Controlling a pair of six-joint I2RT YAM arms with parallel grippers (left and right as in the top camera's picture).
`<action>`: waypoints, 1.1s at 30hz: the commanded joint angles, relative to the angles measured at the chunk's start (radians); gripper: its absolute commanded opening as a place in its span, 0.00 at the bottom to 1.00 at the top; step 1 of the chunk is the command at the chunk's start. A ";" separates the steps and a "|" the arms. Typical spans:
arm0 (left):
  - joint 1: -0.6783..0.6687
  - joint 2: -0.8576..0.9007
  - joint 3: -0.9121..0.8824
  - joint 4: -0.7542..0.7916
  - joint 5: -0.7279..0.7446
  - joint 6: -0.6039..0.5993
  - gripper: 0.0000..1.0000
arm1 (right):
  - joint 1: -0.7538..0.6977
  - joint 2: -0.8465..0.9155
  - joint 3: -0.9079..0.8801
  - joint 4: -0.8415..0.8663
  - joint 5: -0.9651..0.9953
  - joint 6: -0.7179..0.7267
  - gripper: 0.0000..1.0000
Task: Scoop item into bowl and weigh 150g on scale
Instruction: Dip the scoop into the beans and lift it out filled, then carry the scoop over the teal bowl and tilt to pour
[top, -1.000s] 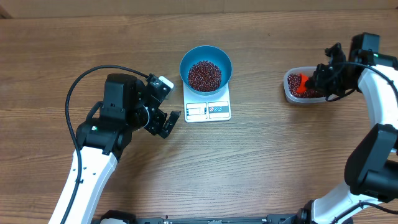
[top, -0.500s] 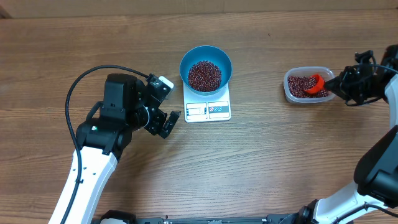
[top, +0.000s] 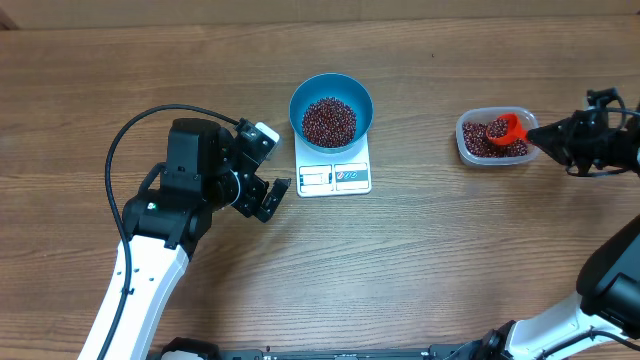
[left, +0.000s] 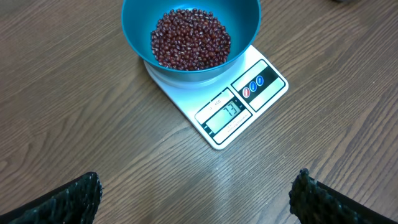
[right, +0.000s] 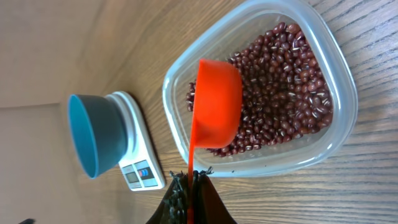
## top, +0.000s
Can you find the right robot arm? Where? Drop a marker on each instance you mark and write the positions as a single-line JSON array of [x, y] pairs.
[[605, 305]]

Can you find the red beans in bowl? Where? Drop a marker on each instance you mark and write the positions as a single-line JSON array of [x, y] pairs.
[[329, 123]]

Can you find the white digital kitchen scale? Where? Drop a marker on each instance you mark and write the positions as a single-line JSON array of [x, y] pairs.
[[321, 174]]

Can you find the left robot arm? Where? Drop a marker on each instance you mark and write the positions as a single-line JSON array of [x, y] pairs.
[[207, 168]]

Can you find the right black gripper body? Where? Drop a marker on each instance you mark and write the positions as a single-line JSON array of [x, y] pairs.
[[601, 145]]

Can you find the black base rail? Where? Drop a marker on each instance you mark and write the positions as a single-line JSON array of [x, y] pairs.
[[186, 348]]

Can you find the red beans in container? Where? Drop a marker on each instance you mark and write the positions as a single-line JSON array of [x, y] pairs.
[[479, 145]]

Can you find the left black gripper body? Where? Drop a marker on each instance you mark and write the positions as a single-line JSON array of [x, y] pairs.
[[248, 194]]

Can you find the blue bowl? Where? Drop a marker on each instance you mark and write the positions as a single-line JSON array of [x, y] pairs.
[[341, 86]]

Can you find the clear plastic container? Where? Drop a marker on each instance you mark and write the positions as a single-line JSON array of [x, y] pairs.
[[487, 115]]

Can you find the orange measuring scoop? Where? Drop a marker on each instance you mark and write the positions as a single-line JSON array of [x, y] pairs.
[[505, 130]]

